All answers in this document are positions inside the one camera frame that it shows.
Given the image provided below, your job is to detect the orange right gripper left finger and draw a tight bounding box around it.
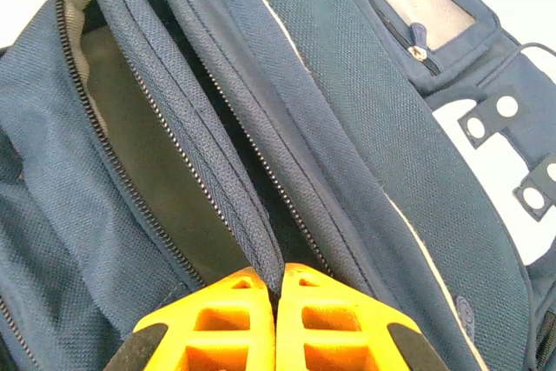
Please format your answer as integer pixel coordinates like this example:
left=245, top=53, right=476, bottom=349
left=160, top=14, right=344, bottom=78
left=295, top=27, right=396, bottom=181
left=103, top=265, right=277, bottom=371

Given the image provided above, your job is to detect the navy blue backpack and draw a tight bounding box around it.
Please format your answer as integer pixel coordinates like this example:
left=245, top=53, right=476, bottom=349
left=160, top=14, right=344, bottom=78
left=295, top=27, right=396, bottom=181
left=0, top=0, right=556, bottom=371

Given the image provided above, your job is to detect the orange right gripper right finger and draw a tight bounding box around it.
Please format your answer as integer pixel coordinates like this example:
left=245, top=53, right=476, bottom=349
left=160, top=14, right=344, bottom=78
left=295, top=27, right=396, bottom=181
left=275, top=262, right=451, bottom=371

